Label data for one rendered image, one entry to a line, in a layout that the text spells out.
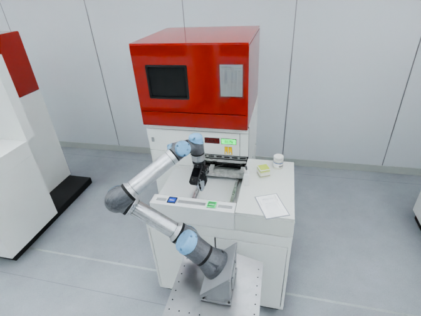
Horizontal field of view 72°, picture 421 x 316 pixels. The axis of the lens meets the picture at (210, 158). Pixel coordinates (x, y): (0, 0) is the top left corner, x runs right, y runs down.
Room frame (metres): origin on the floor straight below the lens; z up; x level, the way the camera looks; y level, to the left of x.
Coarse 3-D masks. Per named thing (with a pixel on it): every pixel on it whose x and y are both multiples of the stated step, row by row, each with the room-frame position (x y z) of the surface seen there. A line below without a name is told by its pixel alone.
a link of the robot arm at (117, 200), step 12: (180, 144) 1.19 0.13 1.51; (168, 156) 1.17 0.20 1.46; (180, 156) 1.18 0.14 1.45; (156, 168) 1.13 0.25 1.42; (168, 168) 1.15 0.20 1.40; (132, 180) 1.10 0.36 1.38; (144, 180) 1.09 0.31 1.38; (108, 192) 1.08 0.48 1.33; (120, 192) 1.05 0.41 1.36; (132, 192) 1.05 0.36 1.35; (108, 204) 1.04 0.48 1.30; (120, 204) 1.02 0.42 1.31
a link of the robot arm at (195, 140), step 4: (192, 136) 1.36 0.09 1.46; (196, 136) 1.35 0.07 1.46; (200, 136) 1.35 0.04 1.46; (188, 140) 1.35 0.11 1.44; (192, 140) 1.33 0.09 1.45; (196, 140) 1.33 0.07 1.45; (200, 140) 1.34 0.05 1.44; (192, 144) 1.33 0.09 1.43; (196, 144) 1.33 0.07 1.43; (200, 144) 1.34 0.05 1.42; (192, 148) 1.32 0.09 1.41; (196, 148) 1.33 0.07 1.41; (200, 148) 1.34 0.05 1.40; (192, 152) 1.34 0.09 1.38; (196, 152) 1.33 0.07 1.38; (200, 152) 1.34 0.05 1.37; (196, 156) 1.33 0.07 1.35
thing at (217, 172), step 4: (216, 168) 1.92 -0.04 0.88; (220, 168) 1.92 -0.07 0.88; (216, 172) 1.86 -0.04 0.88; (220, 172) 1.86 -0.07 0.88; (224, 172) 1.86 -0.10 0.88; (228, 172) 1.85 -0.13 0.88; (232, 172) 1.85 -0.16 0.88; (236, 172) 1.85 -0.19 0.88; (220, 176) 1.84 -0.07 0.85; (224, 176) 1.84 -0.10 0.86; (228, 176) 1.83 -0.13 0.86; (232, 176) 1.82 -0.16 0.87; (236, 176) 1.81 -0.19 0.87; (240, 176) 1.80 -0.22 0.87
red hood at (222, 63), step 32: (160, 32) 2.53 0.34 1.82; (192, 32) 2.43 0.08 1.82; (224, 32) 2.33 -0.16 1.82; (256, 32) 2.33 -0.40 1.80; (160, 64) 2.02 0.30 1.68; (192, 64) 1.96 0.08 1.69; (224, 64) 1.90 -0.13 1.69; (256, 64) 2.38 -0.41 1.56; (160, 96) 2.03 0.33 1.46; (192, 96) 1.96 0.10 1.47; (224, 96) 1.90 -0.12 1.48; (256, 96) 2.48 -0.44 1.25; (224, 128) 1.91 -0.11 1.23
